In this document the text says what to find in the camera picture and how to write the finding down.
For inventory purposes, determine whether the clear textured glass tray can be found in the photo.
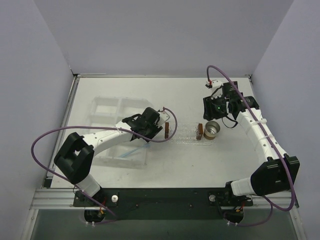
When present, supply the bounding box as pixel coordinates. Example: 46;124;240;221
169;122;215;146

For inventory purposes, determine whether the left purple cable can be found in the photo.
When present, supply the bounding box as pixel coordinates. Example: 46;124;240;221
31;106;179;225

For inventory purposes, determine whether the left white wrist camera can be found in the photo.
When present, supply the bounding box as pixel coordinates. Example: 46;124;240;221
157;110;170;126

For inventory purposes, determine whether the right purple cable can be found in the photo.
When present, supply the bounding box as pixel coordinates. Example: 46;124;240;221
206;65;297;227

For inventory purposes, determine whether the light blue toothbrush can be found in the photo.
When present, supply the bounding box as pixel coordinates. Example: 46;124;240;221
119;144;150;158

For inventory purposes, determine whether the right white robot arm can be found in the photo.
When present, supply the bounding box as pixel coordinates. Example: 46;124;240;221
203;80;300;196

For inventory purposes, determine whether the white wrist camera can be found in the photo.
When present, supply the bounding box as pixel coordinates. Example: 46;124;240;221
157;110;170;126
205;80;224;100

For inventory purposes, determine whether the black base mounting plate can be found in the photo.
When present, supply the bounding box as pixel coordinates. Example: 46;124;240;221
73;187;253;221

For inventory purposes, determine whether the aluminium front rail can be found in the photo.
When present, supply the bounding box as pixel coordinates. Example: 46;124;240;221
30;188;291;210

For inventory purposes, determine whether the clear plastic organizer box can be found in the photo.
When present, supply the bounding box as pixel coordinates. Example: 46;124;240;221
84;95;152;168

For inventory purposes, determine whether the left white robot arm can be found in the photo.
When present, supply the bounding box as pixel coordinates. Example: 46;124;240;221
54;107;170;206

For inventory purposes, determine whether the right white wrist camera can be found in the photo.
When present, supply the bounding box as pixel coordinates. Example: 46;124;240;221
205;80;224;100

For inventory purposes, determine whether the cream metal cup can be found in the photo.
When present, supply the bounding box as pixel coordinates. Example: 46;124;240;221
203;121;221;140

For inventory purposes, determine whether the purple cable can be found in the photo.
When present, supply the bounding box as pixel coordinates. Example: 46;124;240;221
31;106;179;225
206;65;297;227

